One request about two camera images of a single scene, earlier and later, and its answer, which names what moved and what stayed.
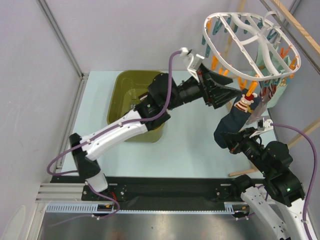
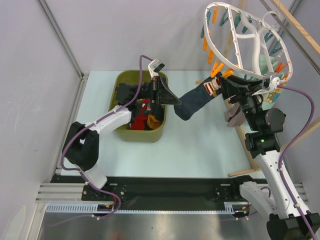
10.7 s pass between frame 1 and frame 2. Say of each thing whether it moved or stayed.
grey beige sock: moved
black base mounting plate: stayed
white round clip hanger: moved
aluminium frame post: stayed
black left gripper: moved
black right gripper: moved
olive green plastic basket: stayed
